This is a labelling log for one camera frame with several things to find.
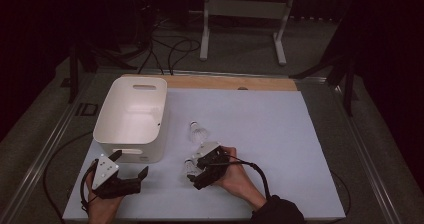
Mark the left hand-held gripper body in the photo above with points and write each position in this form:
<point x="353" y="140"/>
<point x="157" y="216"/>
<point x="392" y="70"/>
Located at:
<point x="113" y="187"/>

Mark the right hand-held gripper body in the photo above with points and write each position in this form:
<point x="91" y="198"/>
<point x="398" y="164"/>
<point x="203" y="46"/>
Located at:
<point x="213" y="167"/>

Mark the white plastic bin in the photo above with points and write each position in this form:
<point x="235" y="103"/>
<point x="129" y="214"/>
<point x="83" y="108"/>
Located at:
<point x="131" y="117"/>

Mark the person's left hand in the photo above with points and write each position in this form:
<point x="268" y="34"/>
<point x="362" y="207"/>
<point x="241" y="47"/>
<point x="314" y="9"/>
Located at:
<point x="103" y="210"/>

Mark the person's right hand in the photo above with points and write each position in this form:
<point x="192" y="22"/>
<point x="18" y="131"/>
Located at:
<point x="238" y="180"/>

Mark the black floor plate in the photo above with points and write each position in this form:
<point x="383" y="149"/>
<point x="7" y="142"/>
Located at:
<point x="87" y="109"/>

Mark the white table sheet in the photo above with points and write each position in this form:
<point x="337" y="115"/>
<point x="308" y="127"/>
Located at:
<point x="273" y="124"/>

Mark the black tripod stand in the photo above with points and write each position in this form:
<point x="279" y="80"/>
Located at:
<point x="73" y="74"/>
<point x="348" y="90"/>

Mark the white metal stand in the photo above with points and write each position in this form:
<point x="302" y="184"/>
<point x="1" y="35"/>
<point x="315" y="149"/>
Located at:
<point x="246" y="8"/>

